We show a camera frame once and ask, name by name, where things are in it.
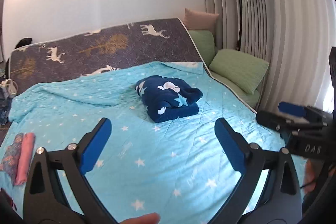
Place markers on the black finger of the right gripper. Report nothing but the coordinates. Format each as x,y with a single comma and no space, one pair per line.
307,112
281,124

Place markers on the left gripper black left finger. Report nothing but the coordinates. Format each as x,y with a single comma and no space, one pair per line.
45,200

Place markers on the navy fleece star pajama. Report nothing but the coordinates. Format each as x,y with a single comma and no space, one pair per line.
167,99

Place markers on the blue clothes pile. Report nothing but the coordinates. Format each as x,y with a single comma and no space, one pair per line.
5,105

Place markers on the person's hand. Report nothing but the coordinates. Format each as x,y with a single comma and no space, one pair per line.
152,218

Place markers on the folded floral cloth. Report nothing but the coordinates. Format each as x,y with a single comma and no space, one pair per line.
9,163

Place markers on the green pillow front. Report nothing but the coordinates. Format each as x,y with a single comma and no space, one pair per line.
244,70

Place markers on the green pillow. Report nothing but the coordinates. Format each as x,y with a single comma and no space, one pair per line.
244,70
204,41

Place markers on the folded pink cloth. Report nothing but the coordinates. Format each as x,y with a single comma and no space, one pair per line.
25,158

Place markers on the grey pleated curtain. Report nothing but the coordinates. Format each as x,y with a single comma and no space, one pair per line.
294,36

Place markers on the light blue star quilt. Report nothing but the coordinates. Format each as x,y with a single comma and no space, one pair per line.
175,168

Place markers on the green pillow back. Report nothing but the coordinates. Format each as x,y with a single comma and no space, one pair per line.
204,41

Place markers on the white bag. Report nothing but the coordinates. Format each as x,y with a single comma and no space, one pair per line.
9,88

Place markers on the beige pillow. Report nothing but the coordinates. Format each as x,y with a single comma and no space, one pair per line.
197,20

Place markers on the dark deer pattern mattress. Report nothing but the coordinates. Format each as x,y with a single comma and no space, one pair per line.
92,48

